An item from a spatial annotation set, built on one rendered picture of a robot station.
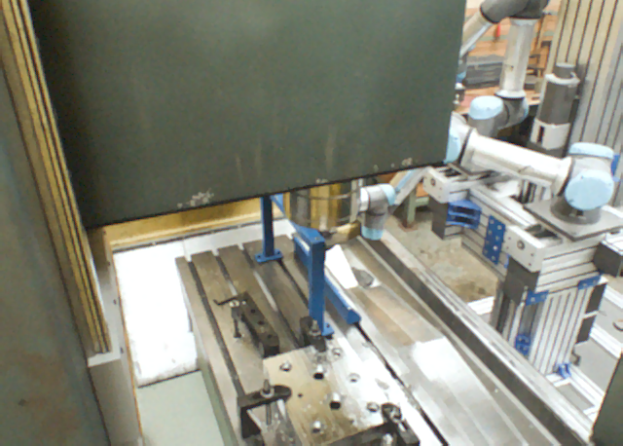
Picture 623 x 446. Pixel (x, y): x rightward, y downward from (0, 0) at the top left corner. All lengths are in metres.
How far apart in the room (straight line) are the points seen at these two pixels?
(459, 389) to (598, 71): 1.09
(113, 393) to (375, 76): 0.64
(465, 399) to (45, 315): 1.33
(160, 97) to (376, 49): 0.34
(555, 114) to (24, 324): 1.68
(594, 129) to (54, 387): 1.71
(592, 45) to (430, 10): 1.10
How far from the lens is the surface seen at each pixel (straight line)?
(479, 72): 4.23
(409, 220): 3.89
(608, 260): 1.90
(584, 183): 1.60
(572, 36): 1.99
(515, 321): 2.32
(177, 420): 1.79
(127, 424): 0.93
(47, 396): 0.71
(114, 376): 0.85
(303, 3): 0.80
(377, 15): 0.85
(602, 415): 1.58
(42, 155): 0.69
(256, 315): 1.57
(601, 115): 1.95
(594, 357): 2.83
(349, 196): 0.99
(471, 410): 1.71
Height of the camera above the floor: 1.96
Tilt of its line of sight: 29 degrees down
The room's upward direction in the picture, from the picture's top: straight up
